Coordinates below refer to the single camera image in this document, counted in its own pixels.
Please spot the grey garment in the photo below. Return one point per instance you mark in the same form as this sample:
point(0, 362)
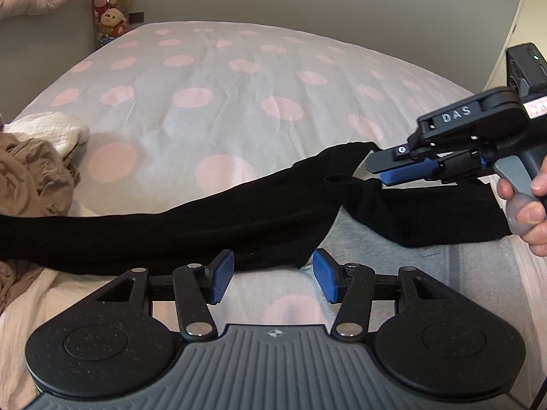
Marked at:
point(406, 269)

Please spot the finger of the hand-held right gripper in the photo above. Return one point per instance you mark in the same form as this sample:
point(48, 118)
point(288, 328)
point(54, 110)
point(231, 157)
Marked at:
point(397, 158)
point(406, 175)

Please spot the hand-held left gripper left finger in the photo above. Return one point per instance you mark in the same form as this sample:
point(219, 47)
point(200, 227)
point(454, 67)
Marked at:
point(221, 277)

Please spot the pale pink garment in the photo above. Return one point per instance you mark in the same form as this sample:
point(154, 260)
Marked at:
point(25, 350)

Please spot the white quilted cloth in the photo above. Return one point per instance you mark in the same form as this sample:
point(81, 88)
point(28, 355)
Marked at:
point(47, 130)

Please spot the polka-dot bed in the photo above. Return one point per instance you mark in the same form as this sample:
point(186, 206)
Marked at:
point(213, 72)

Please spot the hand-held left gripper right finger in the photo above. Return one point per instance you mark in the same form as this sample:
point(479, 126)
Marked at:
point(327, 275)

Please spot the black garment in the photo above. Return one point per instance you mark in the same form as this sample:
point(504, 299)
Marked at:
point(213, 230)

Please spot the wall socket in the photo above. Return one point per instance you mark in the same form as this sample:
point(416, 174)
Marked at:
point(136, 17)

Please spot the beige garment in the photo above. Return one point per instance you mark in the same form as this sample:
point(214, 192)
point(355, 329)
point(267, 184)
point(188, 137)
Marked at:
point(30, 179)

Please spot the person's right hand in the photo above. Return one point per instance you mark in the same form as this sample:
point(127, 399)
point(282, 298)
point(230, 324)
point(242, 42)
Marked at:
point(536, 226)

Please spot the clear tube of plush toys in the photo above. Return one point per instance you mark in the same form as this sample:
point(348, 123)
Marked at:
point(111, 17)

